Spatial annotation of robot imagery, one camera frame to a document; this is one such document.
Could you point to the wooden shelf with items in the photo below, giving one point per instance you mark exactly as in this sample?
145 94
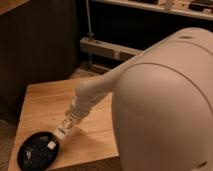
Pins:
188 8

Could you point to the clear plastic bottle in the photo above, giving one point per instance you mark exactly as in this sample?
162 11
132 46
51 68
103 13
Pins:
61 132

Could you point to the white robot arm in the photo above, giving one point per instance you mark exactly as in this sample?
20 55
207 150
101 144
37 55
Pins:
162 104

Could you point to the metal vertical pole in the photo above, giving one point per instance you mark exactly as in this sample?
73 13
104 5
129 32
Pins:
90 33

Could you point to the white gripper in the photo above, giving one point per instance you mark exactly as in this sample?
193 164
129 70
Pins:
77 113

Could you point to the black ceramic bowl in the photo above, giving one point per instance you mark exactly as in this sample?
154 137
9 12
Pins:
38 152

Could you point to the grey metal beam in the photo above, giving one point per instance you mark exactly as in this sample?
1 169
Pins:
108 50

